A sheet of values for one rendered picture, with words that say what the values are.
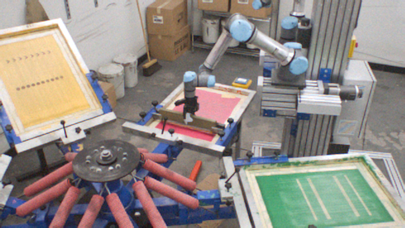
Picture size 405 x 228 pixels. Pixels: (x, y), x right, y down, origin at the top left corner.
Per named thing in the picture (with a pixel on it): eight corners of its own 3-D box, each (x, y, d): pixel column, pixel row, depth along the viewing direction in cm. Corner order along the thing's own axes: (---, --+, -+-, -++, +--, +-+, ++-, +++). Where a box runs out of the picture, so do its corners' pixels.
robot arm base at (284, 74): (299, 72, 258) (301, 58, 252) (300, 82, 245) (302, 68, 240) (276, 70, 260) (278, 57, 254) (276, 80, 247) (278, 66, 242)
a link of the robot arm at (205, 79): (214, 70, 241) (196, 70, 240) (215, 78, 231) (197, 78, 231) (213, 81, 245) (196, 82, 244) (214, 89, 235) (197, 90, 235)
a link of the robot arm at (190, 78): (197, 76, 230) (183, 76, 229) (197, 92, 236) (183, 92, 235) (197, 70, 236) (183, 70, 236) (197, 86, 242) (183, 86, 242)
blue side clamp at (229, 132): (230, 128, 257) (230, 119, 253) (236, 130, 256) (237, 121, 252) (212, 153, 234) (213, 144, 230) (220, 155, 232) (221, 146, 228)
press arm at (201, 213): (347, 201, 209) (349, 194, 206) (352, 209, 204) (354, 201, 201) (119, 221, 197) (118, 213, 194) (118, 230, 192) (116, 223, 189)
